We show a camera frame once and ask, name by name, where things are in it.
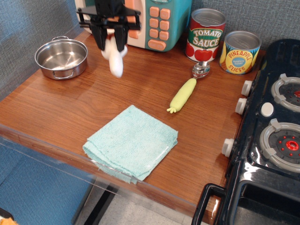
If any dark toy stove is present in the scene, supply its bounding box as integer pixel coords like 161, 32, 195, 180
192, 39, 300, 225

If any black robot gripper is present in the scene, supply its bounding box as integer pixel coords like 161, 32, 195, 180
76, 0, 141, 52

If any spoon with yellow-green handle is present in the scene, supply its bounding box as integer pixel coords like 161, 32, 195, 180
166, 61, 210, 114

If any pineapple slices can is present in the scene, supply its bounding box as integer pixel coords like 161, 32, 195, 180
219, 30, 262, 75

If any tomato sauce can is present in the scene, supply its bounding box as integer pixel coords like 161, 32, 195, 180
186, 8, 226, 62

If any stainless steel pot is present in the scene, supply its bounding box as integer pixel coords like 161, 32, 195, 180
35, 36, 88, 80

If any plush white brown mushroom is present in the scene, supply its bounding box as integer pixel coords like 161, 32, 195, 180
101, 34, 128, 78

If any orange plush object corner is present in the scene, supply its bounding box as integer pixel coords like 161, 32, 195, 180
0, 217, 18, 225

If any light teal folded cloth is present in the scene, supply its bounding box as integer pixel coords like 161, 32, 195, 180
82, 105, 178, 184

